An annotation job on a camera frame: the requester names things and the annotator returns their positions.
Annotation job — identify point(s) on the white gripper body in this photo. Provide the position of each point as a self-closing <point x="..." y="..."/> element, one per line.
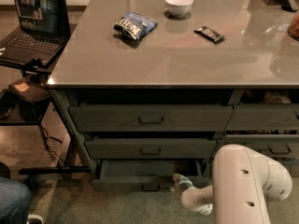
<point x="189" y="193"/>

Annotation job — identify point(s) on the grey drawer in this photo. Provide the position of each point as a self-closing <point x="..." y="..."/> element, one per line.
<point x="150" y="148"/>
<point x="149" y="175"/>
<point x="291" y="164"/>
<point x="264" y="117"/>
<point x="271" y="145"/>
<point x="150" y="118"/>

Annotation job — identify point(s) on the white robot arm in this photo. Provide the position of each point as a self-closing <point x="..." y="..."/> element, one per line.
<point x="243" y="180"/>

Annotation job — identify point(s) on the white shoe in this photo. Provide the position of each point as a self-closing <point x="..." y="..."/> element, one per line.
<point x="35" y="219"/>

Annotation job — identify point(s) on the black candy bar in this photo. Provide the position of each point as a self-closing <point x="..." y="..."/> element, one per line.
<point x="209" y="34"/>

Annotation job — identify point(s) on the person leg in jeans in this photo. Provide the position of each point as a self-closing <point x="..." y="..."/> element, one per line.
<point x="15" y="200"/>

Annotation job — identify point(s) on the blue chip bag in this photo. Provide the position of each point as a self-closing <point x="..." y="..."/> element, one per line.
<point x="134" y="25"/>

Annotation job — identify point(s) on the black pouch with note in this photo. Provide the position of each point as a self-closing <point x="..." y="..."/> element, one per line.
<point x="29" y="91"/>

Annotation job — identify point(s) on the white bowl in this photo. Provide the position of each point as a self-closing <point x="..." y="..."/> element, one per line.
<point x="178" y="8"/>

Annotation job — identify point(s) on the black laptop stand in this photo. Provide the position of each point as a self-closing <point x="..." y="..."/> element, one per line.
<point x="23" y="113"/>

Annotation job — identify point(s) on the brown object at right edge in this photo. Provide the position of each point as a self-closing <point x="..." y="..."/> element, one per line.
<point x="293" y="30"/>

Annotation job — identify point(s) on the black laptop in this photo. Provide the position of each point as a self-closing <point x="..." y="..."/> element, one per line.
<point x="44" y="32"/>

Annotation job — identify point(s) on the grey cabinet frame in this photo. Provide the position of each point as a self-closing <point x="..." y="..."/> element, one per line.
<point x="65" y="98"/>

